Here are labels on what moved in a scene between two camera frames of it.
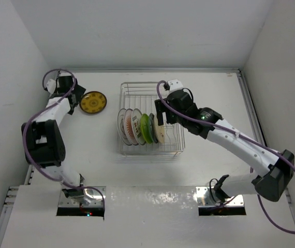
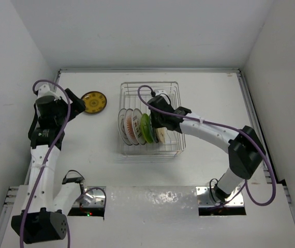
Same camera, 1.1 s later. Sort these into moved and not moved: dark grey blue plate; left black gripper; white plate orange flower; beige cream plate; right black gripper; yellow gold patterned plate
Moved: right black gripper; left black gripper
Not moved: white plate orange flower; yellow gold patterned plate; beige cream plate; dark grey blue plate
